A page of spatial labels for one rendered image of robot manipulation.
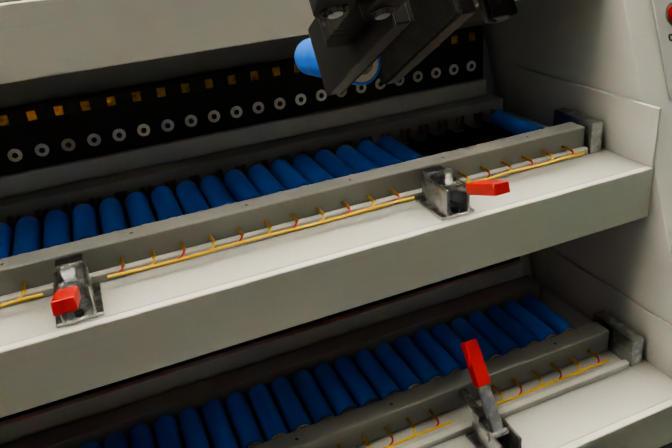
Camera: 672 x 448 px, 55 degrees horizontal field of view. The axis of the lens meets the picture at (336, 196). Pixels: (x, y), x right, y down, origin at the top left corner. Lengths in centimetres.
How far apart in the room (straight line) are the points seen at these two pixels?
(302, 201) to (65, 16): 20
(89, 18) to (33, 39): 3
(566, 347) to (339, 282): 25
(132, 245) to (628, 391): 42
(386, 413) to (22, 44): 37
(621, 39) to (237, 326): 38
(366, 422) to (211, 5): 33
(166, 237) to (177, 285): 4
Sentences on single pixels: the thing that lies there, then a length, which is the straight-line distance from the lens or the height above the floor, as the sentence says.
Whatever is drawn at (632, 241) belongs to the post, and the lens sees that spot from 63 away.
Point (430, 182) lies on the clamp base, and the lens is 49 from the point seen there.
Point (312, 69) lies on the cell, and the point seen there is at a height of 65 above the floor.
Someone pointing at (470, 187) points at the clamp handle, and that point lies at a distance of 45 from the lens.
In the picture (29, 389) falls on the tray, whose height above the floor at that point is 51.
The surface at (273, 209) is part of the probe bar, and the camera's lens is 47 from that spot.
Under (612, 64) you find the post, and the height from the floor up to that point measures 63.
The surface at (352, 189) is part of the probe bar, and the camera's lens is 49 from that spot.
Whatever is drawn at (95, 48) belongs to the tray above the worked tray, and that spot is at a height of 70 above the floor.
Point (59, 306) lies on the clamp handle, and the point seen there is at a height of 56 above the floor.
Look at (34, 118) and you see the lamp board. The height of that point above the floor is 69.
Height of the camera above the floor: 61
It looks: 4 degrees down
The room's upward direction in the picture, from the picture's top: 13 degrees counter-clockwise
